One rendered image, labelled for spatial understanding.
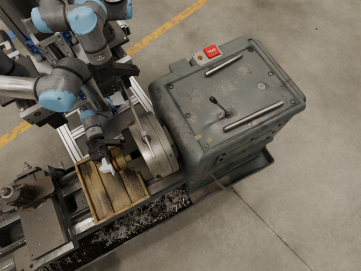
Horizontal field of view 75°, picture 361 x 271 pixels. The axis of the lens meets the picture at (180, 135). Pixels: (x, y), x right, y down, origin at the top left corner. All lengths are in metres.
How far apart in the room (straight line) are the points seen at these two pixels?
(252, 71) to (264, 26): 2.10
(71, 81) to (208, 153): 0.59
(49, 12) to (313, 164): 2.28
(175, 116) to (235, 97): 0.27
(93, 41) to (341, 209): 2.30
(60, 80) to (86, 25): 0.30
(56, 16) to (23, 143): 2.03
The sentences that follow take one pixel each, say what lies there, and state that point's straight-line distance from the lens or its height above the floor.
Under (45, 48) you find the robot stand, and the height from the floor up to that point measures 1.19.
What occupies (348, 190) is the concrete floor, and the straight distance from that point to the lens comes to 2.60.
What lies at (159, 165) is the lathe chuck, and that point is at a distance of 1.01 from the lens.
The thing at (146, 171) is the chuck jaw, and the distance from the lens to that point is 1.07.
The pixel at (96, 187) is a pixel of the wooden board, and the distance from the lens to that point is 1.36.
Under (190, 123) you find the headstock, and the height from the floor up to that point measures 1.26.
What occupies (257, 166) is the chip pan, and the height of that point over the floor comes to 0.54.
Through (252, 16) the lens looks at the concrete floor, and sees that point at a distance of 3.32.
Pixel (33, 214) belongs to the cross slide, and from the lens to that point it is 1.39.
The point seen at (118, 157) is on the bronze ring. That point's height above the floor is 1.12.
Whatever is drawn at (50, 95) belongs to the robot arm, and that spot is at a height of 1.43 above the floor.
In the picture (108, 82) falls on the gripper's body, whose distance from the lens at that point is 0.84.
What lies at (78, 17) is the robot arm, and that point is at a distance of 0.76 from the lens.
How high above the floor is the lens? 2.15
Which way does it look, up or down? 68 degrees down
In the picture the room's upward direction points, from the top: 4 degrees counter-clockwise
